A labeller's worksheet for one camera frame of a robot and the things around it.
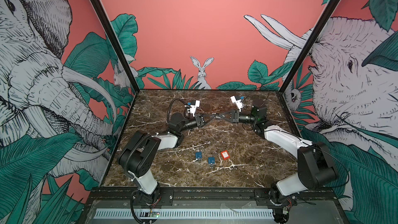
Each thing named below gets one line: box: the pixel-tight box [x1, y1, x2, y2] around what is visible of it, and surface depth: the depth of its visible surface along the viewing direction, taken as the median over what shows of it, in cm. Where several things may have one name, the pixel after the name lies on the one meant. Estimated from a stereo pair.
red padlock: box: [220, 149, 231, 161], surface depth 88 cm
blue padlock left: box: [194, 151, 203, 161], surface depth 89 cm
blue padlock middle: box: [207, 157, 216, 165], surface depth 86 cm
